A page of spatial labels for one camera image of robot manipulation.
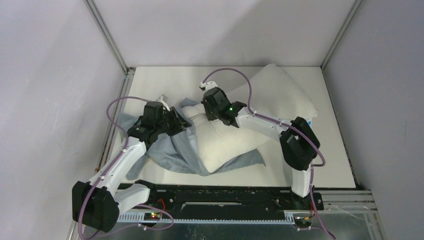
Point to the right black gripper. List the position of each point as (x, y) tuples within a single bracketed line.
[(205, 106)]

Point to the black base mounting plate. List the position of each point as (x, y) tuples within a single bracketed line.
[(217, 201)]

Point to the aluminium frame post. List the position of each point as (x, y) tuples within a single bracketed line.
[(105, 32), (353, 11)]

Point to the aluminium base frame rails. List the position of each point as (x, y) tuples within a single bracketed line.
[(350, 212)]

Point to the grey-blue pillowcase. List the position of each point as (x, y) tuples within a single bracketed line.
[(172, 149)]

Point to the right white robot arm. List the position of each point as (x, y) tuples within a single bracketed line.
[(299, 144)]

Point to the white pillow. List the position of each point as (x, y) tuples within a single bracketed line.
[(274, 93)]

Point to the right aluminium frame post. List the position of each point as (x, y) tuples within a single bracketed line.
[(353, 11)]

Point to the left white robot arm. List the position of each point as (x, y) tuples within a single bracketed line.
[(97, 203)]

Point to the left aluminium frame post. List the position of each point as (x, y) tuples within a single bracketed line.
[(105, 32)]

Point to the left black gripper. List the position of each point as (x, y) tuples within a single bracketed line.
[(182, 125)]

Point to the grey slotted cable duct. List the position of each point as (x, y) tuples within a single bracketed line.
[(156, 217)]

